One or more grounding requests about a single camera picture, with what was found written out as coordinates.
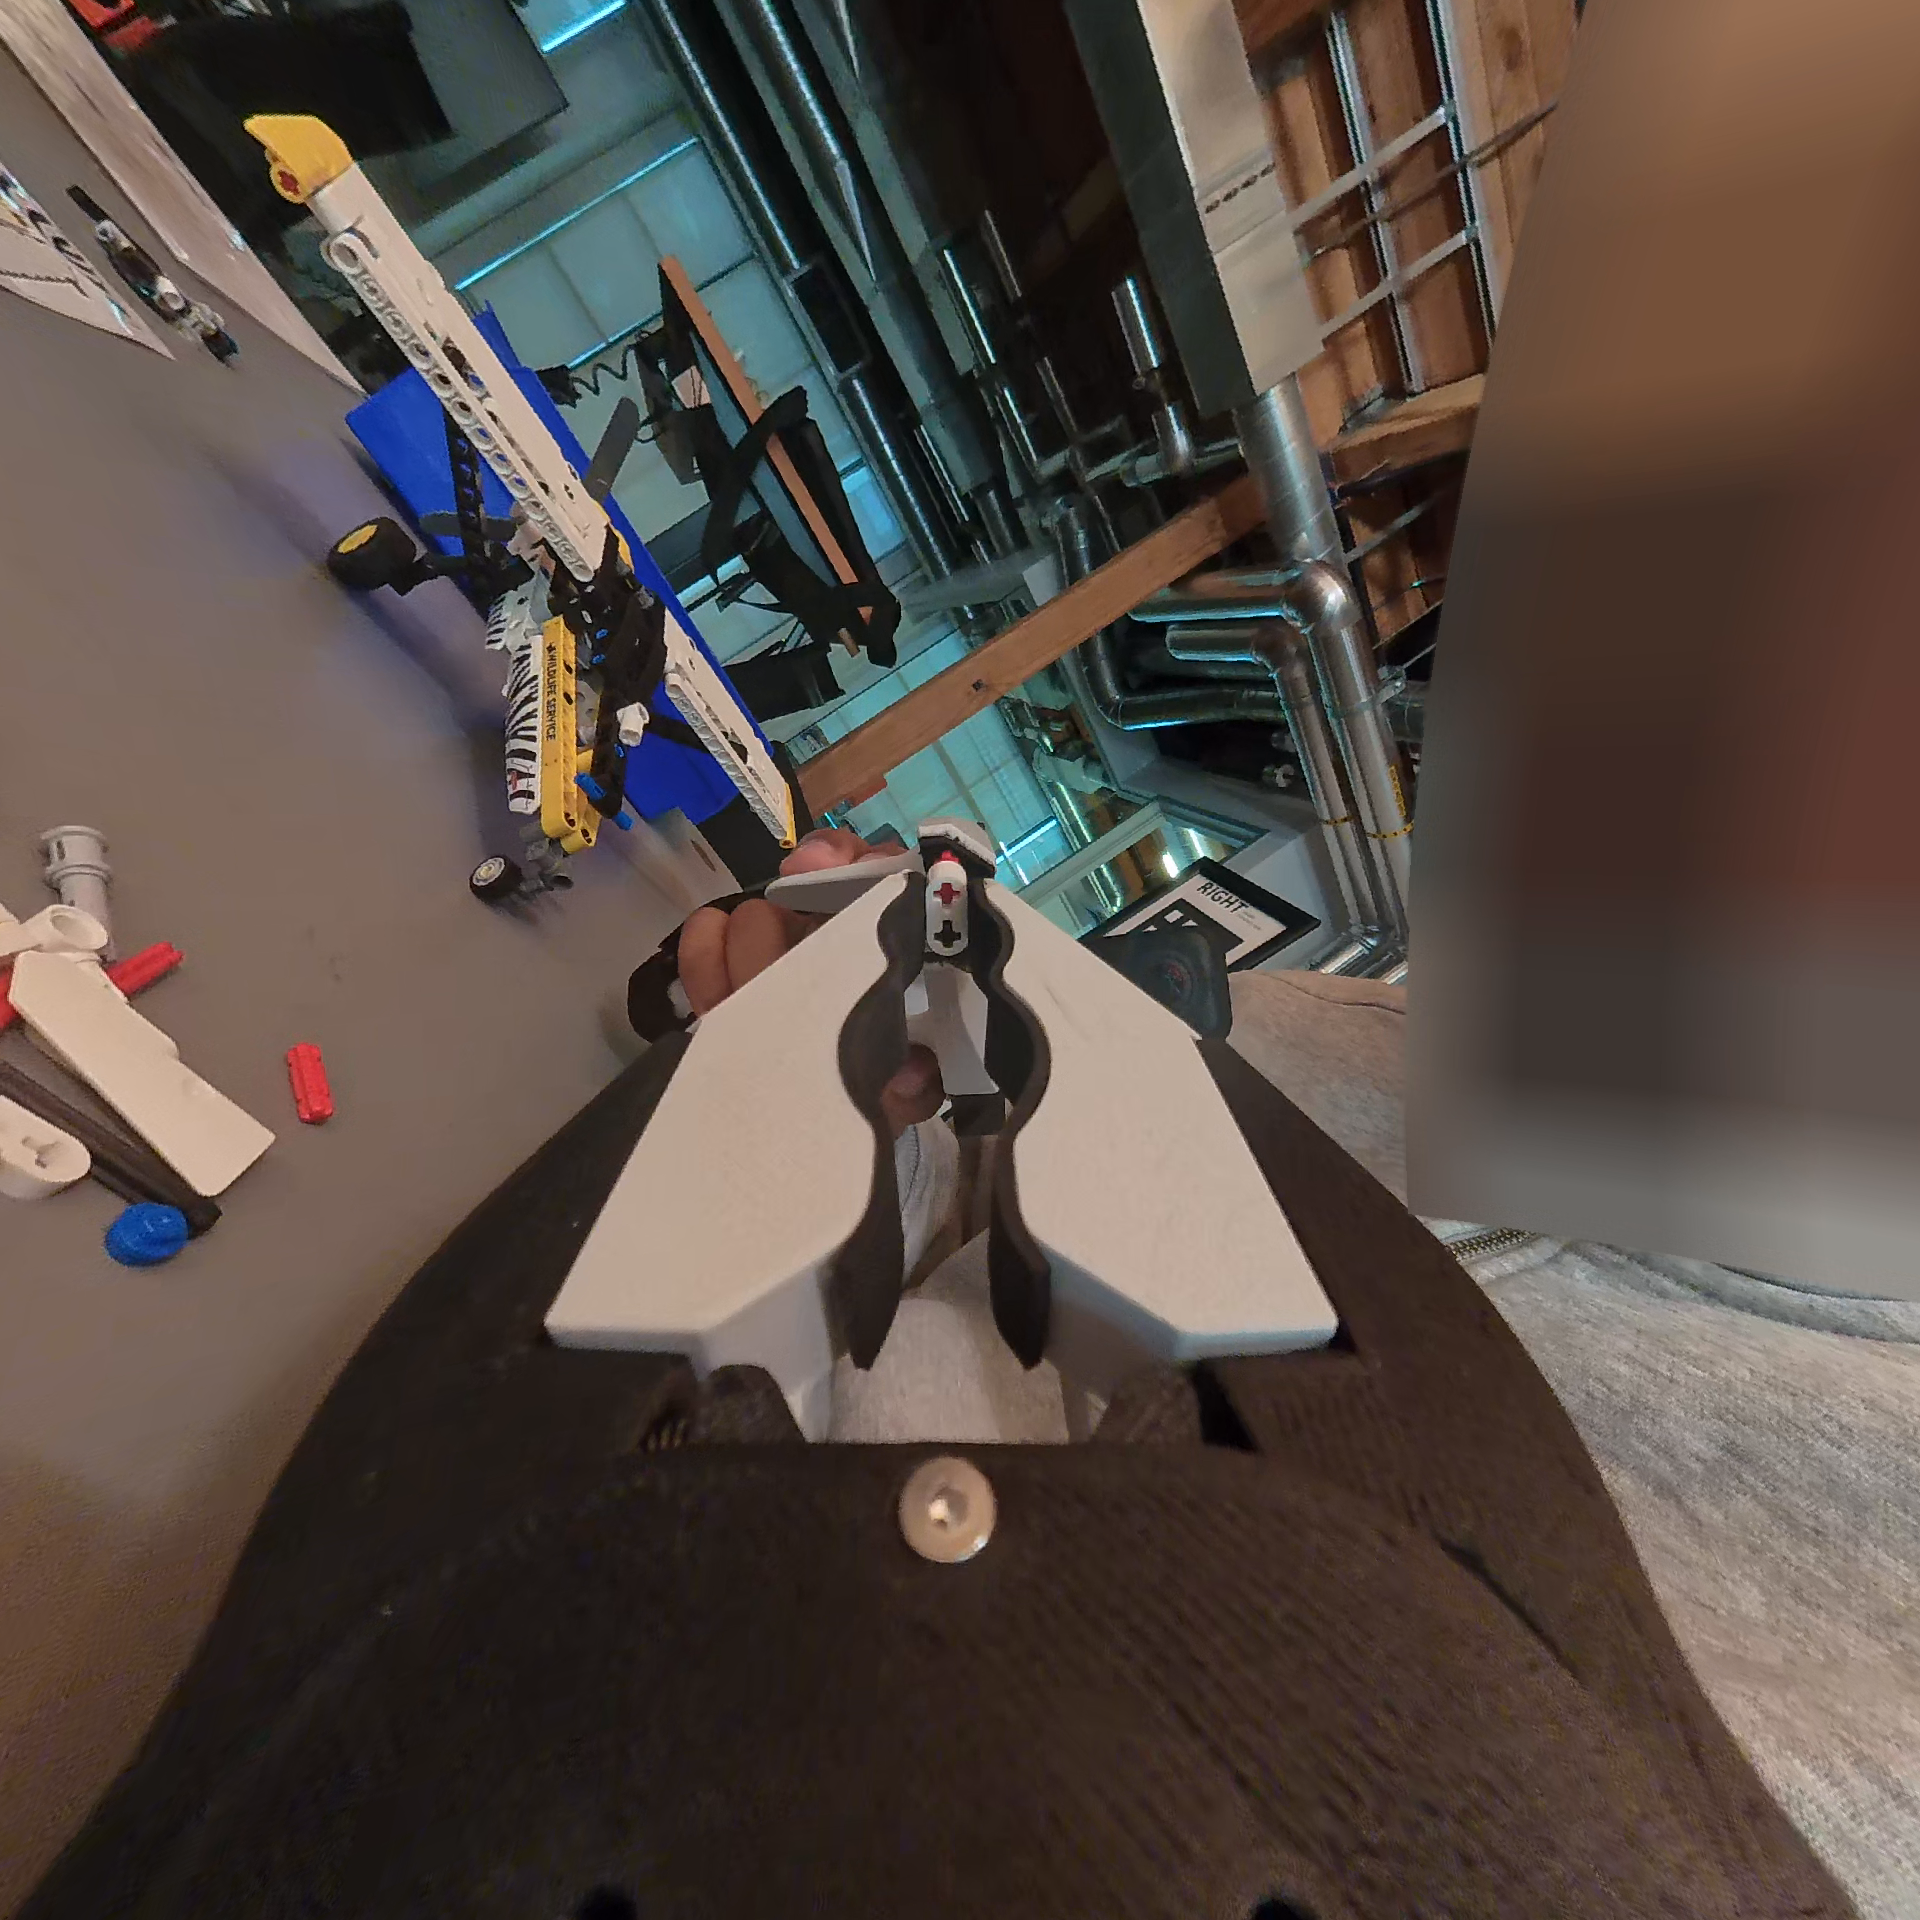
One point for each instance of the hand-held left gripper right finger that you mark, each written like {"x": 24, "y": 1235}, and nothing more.
{"x": 1161, "y": 1185}

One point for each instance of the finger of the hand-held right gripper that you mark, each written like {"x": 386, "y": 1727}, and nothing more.
{"x": 961, "y": 837}

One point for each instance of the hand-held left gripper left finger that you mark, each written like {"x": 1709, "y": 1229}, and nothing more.
{"x": 704, "y": 1185}

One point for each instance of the small white lego assembly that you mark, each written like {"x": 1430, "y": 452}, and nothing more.
{"x": 948, "y": 902}

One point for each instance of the scattered loose lego pieces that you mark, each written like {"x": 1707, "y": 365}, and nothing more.
{"x": 134, "y": 1073}

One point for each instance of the white yellow lego plane model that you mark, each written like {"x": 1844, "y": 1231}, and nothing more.
{"x": 398, "y": 294}

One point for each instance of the small black lego piece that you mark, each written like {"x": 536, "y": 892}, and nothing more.
{"x": 128, "y": 247}
{"x": 201, "y": 329}

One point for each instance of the person's right hand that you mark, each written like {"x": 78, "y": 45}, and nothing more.
{"x": 742, "y": 955}

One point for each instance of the black office chair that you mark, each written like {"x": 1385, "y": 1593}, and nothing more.
{"x": 819, "y": 525}

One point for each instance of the silver ventilation pipe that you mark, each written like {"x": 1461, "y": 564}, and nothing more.
{"x": 1305, "y": 495}

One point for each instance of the blue plastic bin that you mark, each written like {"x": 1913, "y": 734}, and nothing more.
{"x": 393, "y": 443}

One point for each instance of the black and white sticker sheet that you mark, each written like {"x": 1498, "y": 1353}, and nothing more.
{"x": 60, "y": 277}

